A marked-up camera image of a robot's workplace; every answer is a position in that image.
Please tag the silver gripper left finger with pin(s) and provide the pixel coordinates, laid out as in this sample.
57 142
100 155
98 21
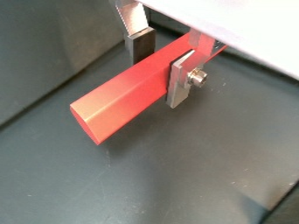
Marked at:
138 34

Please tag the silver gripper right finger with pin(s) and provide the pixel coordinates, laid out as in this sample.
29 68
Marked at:
186 72

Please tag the red hexagonal rod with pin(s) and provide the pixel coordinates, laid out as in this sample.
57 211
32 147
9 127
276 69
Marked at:
110 105

